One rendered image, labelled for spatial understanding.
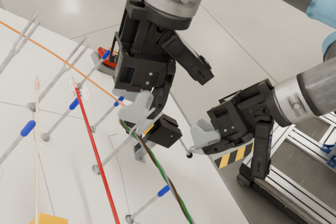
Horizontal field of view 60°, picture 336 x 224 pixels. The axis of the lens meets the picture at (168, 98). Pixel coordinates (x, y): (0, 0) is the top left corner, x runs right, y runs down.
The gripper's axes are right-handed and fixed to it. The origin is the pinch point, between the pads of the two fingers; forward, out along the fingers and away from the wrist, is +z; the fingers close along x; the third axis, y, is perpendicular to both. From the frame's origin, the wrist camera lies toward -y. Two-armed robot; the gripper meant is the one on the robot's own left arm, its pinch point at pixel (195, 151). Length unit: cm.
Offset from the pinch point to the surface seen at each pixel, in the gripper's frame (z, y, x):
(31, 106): 5.5, 22.0, 23.6
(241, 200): 47, -59, -84
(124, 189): 2.4, 3.9, 19.0
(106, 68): 12.0, 25.4, -2.7
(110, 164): 3.9, 8.2, 17.8
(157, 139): -0.7, 7.3, 9.6
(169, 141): -1.2, 5.6, 7.7
